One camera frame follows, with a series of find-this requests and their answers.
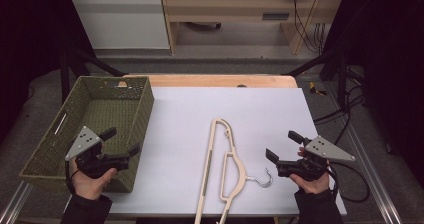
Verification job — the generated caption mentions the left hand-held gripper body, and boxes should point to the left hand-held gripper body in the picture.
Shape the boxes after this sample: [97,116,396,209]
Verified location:
[64,125,131,180]

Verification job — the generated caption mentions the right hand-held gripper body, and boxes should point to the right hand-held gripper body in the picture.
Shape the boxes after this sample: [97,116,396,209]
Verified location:
[275,135,356,182]

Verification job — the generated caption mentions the green woven basket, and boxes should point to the green woven basket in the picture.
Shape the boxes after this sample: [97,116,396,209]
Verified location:
[18,75,155,194]

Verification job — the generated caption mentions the beige clothes hanger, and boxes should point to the beige clothes hanger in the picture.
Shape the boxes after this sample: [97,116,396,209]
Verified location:
[194,117,274,224]

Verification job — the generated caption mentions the person's right hand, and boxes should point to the person's right hand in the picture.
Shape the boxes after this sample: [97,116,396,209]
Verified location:
[289,146,332,196]

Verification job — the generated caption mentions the person's left hand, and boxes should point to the person's left hand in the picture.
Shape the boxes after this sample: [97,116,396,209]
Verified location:
[69,158,118,201]

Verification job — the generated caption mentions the yellow and black tool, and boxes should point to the yellow and black tool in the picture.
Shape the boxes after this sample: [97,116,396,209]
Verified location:
[308,81,328,97]

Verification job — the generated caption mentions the white table sheet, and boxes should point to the white table sheet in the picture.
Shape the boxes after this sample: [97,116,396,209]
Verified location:
[64,86,348,217]

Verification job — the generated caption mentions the black metal stand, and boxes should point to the black metal stand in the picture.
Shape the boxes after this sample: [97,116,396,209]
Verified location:
[59,47,126,103]
[283,47,349,110]

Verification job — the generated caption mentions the wooden table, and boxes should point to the wooden table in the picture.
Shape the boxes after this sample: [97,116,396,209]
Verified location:
[123,73,298,89]

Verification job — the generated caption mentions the white cabinet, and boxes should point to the white cabinet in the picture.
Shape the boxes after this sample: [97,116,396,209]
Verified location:
[65,0,171,51]

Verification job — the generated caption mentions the black curtain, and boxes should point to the black curtain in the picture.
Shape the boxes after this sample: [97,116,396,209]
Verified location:
[0,0,98,145]
[321,0,424,178]

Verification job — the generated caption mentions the light wooden desk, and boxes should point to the light wooden desk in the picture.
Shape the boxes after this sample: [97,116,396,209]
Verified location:
[159,0,348,56]

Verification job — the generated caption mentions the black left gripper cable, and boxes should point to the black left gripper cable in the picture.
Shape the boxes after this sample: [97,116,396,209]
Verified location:
[64,159,81,195]

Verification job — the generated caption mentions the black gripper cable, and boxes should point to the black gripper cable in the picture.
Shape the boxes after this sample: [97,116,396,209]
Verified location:
[324,161,371,204]
[64,159,81,195]

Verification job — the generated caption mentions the black floor cables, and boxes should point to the black floor cables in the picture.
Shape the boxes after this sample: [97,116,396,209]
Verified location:
[313,83,366,147]

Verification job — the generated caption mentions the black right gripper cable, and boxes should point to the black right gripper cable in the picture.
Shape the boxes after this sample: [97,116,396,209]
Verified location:
[324,161,371,204]

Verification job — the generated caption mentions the aluminium floor rail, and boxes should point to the aluminium floor rail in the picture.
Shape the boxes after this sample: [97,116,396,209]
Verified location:
[0,181,34,224]
[323,82,404,224]

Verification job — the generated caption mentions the hanging black cables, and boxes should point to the hanging black cables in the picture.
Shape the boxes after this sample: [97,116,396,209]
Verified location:
[289,0,326,53]

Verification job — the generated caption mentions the grey drawer handle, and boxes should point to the grey drawer handle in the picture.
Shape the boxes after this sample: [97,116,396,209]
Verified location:
[262,12,290,21]

